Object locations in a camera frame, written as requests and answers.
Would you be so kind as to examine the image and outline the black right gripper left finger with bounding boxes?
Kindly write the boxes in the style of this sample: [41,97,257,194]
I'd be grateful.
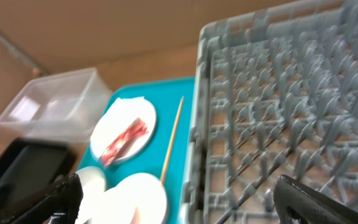
[3,173,83,223]

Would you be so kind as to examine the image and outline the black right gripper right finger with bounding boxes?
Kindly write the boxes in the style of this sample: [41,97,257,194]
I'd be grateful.
[273,175,358,224]

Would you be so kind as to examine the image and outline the grey bowl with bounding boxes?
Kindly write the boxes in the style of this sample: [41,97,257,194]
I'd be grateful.
[75,166,106,224]

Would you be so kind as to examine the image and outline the red snack wrapper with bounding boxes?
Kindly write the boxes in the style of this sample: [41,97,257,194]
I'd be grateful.
[99,118,148,168]

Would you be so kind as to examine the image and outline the grey dishwasher rack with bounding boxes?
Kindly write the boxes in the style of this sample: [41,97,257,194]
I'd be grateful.
[178,1,358,223]

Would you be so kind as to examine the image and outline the black plastic tray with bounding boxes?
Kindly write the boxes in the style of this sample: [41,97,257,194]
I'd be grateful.
[0,138,76,223]

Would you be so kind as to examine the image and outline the pink bowl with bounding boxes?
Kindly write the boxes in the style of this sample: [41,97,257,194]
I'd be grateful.
[90,172,168,224]

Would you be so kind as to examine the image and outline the clear plastic bin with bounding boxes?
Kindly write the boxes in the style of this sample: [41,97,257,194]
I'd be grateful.
[0,67,112,142]

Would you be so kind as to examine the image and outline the white round plate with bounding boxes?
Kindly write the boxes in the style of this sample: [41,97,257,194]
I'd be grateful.
[90,98,157,166]

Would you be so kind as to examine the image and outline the teal plastic tray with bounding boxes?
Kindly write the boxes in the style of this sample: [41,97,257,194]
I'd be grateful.
[76,77,196,224]

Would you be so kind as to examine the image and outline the white crumpled napkin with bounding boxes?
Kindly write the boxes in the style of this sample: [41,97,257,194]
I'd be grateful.
[115,96,144,105]

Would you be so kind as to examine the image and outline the wooden chopstick left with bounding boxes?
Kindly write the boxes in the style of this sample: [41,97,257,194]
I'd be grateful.
[160,96,184,185]

